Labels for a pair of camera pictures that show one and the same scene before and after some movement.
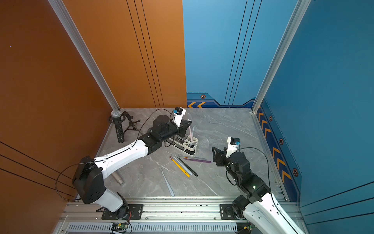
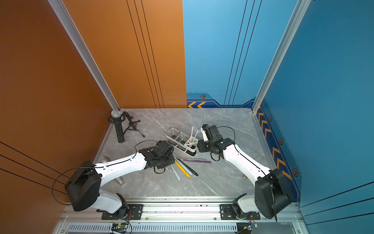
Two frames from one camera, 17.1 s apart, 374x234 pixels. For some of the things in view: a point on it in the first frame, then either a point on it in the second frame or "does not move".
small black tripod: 133,125 does not move
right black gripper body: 227,162 → 205,146
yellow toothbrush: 179,167 does not move
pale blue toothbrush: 170,188 → 176,173
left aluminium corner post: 77,40 does not move
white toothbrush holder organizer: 187,145 does not move
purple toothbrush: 197,160 does not move
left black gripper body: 172,131 → 165,162
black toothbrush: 189,169 does not move
